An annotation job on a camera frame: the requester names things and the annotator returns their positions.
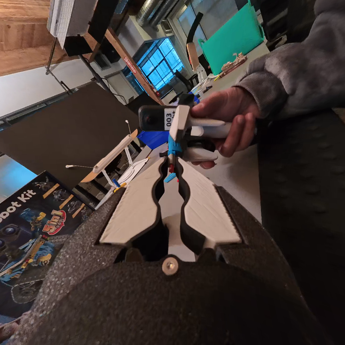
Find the black monitor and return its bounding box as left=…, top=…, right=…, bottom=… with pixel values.
left=0, top=81, right=162, bottom=190

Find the ceiling light fixture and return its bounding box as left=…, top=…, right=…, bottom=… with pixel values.
left=47, top=0, right=120, bottom=57

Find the blue plastic bin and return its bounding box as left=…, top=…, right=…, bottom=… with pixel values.
left=138, top=130, right=172, bottom=150

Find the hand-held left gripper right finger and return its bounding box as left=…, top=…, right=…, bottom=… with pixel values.
left=176, top=159, right=243, bottom=252

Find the blue grey axle assembly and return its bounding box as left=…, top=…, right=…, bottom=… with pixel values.
left=165, top=134, right=183, bottom=185

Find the metal ventilation duct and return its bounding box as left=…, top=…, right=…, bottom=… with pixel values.
left=135, top=0, right=178, bottom=27

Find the teal plastic panel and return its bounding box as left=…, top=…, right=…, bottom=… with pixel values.
left=199, top=2, right=266, bottom=76

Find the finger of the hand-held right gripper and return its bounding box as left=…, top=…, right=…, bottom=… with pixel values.
left=176, top=105, right=191, bottom=134
left=175, top=132, right=191, bottom=158

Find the small wooden model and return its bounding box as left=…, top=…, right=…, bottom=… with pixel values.
left=217, top=52, right=250, bottom=77

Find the black perforated panel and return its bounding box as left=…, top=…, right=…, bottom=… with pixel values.
left=258, top=108, right=345, bottom=345

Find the person's right hand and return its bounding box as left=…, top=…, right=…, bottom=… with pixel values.
left=192, top=85, right=263, bottom=170

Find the wooden column with red sign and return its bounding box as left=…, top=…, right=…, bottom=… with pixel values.
left=104, top=27, right=165, bottom=107

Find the robot kit box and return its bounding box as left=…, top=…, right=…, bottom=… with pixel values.
left=0, top=171, right=96, bottom=325

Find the person's right forearm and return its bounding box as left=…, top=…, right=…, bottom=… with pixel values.
left=234, top=0, right=345, bottom=120

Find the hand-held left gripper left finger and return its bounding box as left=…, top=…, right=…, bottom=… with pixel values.
left=99, top=157, right=167, bottom=251

